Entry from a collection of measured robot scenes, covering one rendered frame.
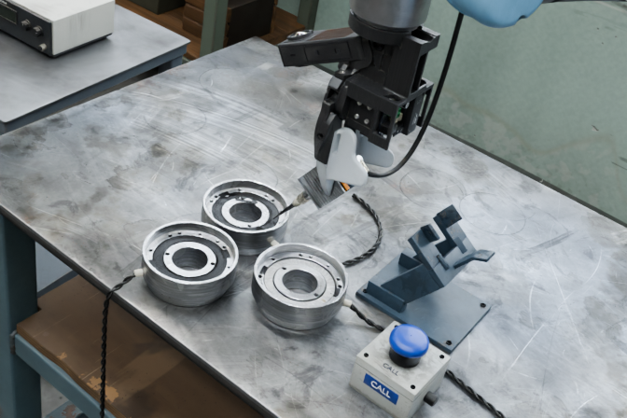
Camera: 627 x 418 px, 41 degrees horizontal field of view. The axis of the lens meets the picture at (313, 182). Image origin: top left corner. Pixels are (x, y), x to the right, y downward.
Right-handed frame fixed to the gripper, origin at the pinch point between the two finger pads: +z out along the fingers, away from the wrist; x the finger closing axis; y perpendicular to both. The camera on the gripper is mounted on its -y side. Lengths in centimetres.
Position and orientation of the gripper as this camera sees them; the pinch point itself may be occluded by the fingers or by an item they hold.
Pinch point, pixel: (332, 175)
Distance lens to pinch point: 92.6
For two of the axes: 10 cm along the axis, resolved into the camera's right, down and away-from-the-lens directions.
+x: 5.9, -3.9, 7.1
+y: 7.9, 4.5, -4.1
